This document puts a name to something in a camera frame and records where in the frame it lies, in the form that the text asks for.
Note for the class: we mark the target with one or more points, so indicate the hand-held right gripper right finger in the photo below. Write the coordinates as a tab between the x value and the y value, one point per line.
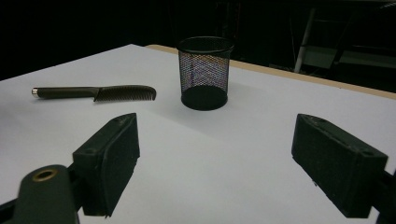
339	168

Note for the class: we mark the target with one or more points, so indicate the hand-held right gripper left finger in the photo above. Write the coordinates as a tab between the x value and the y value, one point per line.
106	165

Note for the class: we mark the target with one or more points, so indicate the black mesh pen cup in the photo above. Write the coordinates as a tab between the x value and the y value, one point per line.
204	74

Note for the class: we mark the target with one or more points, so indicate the white table mat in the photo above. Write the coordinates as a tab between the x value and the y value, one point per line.
199	146

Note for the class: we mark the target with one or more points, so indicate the black folding chair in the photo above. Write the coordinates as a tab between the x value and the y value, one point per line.
358	56

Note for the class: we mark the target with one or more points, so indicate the desk with white leg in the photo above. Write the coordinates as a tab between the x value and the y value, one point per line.
304	40

